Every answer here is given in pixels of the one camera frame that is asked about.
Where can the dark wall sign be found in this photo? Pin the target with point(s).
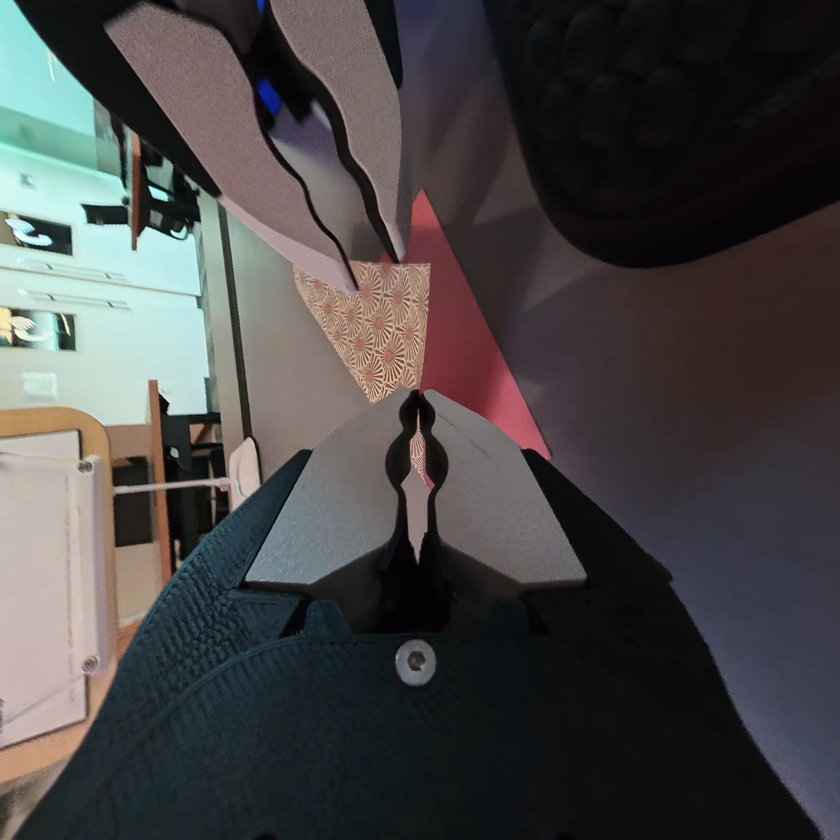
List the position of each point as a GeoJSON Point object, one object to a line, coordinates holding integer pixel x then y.
{"type": "Point", "coordinates": [39, 329]}
{"type": "Point", "coordinates": [36, 234]}

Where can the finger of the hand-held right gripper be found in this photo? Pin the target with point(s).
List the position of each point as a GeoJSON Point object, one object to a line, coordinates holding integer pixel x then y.
{"type": "Point", "coordinates": [358, 85]}
{"type": "Point", "coordinates": [216, 131]}

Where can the black monitor equipment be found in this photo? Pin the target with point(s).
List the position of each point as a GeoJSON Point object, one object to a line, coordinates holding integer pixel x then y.
{"type": "Point", "coordinates": [161, 197]}

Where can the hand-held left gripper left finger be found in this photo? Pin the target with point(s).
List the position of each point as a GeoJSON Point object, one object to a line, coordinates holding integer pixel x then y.
{"type": "Point", "coordinates": [328, 512]}

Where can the white plastic object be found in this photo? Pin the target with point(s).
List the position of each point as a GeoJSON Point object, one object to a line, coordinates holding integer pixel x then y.
{"type": "Point", "coordinates": [244, 469]}

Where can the clear acrylic sign plate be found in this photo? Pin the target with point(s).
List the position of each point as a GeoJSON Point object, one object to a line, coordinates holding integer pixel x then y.
{"type": "Point", "coordinates": [46, 577]}

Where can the pink patterned origami paper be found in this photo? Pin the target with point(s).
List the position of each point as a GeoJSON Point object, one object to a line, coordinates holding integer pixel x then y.
{"type": "Point", "coordinates": [459, 328]}

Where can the black desk frame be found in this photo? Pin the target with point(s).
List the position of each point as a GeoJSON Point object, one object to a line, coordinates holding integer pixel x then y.
{"type": "Point", "coordinates": [190, 472]}

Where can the black bumpy object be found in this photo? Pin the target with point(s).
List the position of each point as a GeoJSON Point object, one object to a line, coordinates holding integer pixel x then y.
{"type": "Point", "coordinates": [656, 118]}

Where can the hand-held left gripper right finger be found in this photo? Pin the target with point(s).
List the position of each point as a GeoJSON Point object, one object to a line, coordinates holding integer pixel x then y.
{"type": "Point", "coordinates": [505, 512]}

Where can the wooden framed panel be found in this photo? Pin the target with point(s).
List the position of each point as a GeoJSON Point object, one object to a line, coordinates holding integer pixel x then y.
{"type": "Point", "coordinates": [98, 433]}

